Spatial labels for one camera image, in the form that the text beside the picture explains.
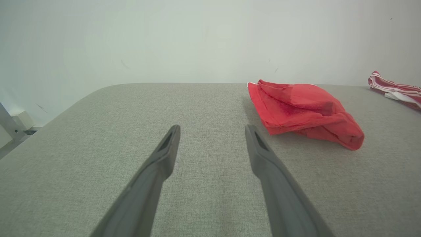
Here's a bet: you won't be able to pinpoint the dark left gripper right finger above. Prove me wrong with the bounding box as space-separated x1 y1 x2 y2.
245 124 334 237

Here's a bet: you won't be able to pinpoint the grey metal frame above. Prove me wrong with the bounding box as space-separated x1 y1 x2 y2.
0 102 37 159

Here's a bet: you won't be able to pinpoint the red shorts with white panel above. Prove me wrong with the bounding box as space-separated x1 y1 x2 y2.
247 79 365 151

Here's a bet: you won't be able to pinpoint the white box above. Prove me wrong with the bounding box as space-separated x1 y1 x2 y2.
11 111 35 131

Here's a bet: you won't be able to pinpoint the red Bulls basketball jersey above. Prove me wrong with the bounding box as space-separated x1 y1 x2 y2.
368 71 421 111

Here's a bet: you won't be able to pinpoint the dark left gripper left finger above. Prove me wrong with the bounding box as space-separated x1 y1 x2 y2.
90 125 181 237

